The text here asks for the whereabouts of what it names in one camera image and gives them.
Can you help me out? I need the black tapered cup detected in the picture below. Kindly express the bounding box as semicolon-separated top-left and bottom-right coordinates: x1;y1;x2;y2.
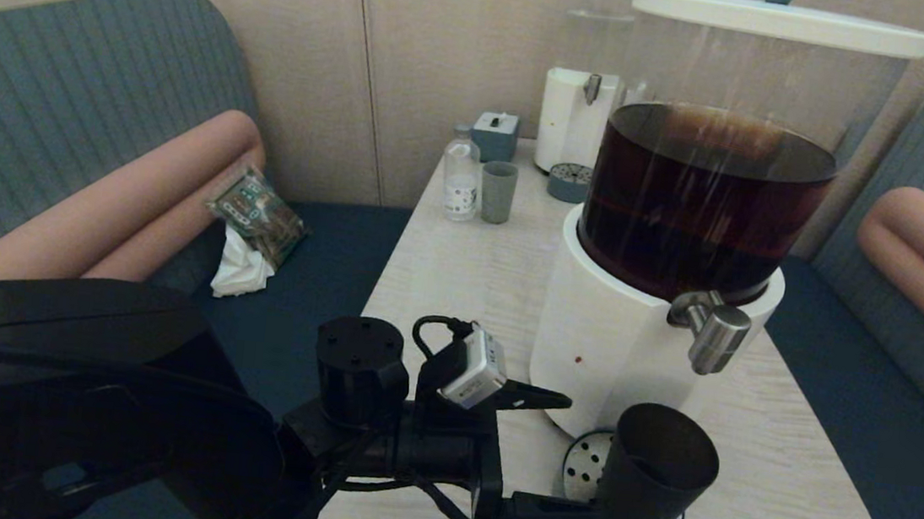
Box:
594;398;726;519

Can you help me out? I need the large dispenser with dark tea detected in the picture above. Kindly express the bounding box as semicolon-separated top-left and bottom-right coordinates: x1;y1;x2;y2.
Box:
522;0;924;472

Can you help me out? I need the blue-grey cup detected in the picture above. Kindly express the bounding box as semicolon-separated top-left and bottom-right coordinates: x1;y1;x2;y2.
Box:
478;159;521;227

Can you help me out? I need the large blue-grey perforated drip tray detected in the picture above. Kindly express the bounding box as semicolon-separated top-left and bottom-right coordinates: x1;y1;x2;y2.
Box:
548;425;694;519

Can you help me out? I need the small blue-grey perforated drip tray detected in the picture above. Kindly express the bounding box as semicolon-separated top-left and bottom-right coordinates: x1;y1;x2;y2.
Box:
546;160;597;206

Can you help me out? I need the clear plastic water bottle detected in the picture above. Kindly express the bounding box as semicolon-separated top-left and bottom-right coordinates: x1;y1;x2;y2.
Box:
438;123;488;225

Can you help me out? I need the white crumpled tissue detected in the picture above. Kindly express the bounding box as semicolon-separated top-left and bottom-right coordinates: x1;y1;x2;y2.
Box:
209;223;281;303

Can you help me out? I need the small dispenser with clear water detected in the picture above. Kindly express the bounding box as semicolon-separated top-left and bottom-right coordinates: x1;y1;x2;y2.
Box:
532;0;658;185

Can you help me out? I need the green brown snack bag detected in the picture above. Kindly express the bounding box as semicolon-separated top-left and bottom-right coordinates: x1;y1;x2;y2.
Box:
202;163;314;273

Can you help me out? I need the teal empty bench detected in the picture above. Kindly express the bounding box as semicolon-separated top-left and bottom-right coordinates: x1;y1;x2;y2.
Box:
746;56;924;519

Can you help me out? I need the pink bolster beside snack bag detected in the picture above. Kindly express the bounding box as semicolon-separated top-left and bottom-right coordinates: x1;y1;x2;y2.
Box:
0;86;270;314

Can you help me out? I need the white large dispenser lid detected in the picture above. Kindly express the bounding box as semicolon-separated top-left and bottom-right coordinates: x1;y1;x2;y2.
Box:
630;0;924;62

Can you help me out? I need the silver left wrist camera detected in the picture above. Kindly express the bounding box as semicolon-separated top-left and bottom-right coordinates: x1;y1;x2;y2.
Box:
438;324;513;414

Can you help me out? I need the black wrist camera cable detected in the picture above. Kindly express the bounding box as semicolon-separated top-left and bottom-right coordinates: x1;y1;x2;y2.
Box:
410;312;476;365

